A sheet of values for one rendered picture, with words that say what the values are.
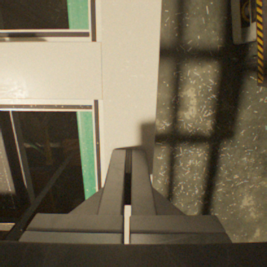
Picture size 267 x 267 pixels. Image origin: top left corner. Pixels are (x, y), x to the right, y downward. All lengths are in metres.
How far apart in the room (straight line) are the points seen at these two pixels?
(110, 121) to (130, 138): 0.02
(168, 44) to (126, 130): 0.98
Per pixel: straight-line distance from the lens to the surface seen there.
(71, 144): 1.16
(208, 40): 1.17
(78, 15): 0.23
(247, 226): 1.77
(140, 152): 0.15
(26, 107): 0.23
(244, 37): 1.11
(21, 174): 0.70
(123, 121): 0.15
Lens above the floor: 1.08
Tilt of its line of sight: 73 degrees down
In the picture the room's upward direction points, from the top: 178 degrees clockwise
